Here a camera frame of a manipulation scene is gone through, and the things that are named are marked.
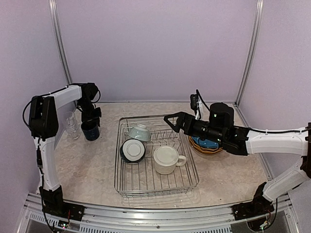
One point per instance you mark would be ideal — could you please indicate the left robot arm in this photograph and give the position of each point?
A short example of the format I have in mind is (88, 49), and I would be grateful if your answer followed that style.
(43, 125)

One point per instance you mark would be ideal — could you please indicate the light striped rice bowl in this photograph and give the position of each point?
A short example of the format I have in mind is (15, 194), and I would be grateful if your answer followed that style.
(140, 132)

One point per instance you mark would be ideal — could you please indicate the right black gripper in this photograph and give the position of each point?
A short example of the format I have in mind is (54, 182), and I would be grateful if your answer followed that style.
(185, 117)

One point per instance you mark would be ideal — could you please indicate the yellow polka dot plate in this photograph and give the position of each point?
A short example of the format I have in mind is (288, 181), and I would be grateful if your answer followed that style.
(191, 141)
(205, 151)

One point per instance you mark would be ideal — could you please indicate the bird pattern ceramic plate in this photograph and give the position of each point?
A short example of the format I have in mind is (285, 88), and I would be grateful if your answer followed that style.
(206, 155)

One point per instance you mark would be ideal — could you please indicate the blue polka dot plate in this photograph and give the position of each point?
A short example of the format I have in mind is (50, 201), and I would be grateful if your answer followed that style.
(205, 144)

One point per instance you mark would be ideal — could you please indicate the dark blue mug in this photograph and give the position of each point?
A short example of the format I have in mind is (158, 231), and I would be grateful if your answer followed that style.
(90, 130)

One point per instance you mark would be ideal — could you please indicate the right corner aluminium post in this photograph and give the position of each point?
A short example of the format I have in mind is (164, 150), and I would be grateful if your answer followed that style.
(251, 51)

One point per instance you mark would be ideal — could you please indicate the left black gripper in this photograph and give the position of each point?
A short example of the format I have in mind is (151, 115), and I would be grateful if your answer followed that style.
(95, 118)

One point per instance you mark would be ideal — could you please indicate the dark blue white bowl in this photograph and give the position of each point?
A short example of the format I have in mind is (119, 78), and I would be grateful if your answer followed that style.
(132, 151)

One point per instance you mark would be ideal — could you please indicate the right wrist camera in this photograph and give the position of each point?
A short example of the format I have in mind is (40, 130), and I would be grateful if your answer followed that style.
(197, 105)

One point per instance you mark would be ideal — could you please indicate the aluminium front frame rail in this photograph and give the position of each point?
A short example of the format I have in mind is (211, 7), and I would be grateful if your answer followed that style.
(108, 219)

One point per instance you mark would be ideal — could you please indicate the back wall aluminium rail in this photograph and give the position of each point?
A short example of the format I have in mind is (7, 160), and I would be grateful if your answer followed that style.
(160, 101)

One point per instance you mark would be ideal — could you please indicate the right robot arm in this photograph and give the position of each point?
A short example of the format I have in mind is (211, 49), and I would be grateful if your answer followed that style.
(238, 140)

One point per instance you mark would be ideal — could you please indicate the white ceramic mug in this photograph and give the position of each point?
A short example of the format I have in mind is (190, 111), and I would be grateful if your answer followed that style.
(166, 159)

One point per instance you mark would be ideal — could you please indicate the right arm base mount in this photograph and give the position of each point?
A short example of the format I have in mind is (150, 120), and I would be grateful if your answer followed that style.
(251, 209)

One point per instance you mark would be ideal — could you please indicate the left corner aluminium post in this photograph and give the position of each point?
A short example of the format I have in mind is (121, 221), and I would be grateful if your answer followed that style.
(59, 41)

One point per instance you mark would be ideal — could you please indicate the metal wire dish rack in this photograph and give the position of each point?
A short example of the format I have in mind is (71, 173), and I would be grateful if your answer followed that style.
(152, 159)

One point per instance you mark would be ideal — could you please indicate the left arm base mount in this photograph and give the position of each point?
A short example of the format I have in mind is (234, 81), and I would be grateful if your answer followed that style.
(66, 210)

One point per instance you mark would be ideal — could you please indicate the clear glass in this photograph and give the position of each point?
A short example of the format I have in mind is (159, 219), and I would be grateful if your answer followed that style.
(73, 132)
(69, 121)

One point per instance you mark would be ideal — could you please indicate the corner aluminium post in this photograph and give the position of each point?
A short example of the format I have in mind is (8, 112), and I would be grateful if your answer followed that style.
(59, 41)
(251, 51)

